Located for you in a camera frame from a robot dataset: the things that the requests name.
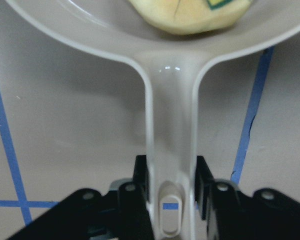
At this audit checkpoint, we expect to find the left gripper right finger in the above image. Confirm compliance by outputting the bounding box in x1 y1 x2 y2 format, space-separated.
194 156 300 240

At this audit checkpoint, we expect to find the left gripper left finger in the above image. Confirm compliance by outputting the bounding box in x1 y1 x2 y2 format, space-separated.
10 155 155 240

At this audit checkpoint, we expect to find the beige plastic dustpan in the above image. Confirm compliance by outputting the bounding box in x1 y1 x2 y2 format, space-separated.
8 0 300 240

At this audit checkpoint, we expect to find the yellow green sponge piece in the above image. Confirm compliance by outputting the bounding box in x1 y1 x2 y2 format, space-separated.
207 0 233 10

